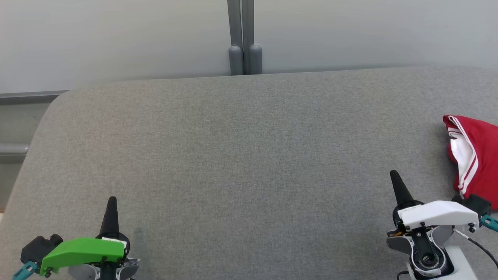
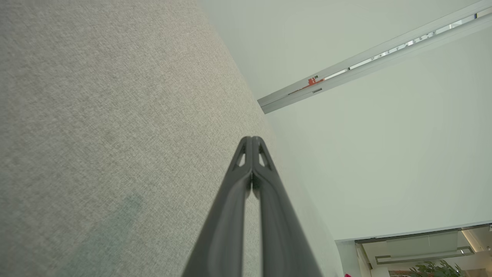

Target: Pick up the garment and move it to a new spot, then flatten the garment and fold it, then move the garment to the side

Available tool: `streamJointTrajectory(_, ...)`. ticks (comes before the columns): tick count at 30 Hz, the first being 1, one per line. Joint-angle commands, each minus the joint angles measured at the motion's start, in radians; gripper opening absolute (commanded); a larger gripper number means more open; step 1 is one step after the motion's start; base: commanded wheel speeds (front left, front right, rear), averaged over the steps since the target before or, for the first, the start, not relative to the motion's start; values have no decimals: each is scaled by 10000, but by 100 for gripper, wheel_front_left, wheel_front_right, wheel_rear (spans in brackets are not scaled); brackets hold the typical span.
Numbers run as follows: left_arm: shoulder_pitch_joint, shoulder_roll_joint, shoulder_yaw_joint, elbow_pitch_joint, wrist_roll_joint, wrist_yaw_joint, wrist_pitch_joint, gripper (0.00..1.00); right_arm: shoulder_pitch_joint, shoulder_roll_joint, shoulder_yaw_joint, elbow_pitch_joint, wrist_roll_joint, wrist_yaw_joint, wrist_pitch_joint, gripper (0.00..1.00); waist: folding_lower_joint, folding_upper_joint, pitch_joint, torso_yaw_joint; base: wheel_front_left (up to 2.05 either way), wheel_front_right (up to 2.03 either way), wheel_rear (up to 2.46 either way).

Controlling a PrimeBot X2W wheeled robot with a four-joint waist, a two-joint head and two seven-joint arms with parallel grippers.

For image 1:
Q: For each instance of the red garment white striped trim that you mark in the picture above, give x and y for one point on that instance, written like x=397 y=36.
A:
x=484 y=147

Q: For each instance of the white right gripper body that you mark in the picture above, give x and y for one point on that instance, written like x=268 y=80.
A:
x=439 y=214

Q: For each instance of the grey horizontal metal pipe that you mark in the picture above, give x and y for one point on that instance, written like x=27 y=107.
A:
x=13 y=148

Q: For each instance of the grey fabric sofa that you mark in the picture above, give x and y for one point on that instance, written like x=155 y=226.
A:
x=233 y=155

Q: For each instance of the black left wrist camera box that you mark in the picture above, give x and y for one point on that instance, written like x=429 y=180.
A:
x=37 y=249

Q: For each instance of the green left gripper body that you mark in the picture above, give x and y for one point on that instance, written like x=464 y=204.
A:
x=85 y=251

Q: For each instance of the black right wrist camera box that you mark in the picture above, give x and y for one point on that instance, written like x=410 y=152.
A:
x=472 y=204

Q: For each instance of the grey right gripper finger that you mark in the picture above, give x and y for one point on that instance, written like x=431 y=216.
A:
x=400 y=190

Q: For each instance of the grey metal frame post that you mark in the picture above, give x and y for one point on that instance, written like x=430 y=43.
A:
x=248 y=23
x=234 y=23

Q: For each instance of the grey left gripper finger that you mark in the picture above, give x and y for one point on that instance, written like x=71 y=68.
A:
x=111 y=217

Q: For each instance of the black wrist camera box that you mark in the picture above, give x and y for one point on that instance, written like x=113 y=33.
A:
x=472 y=204
x=37 y=249

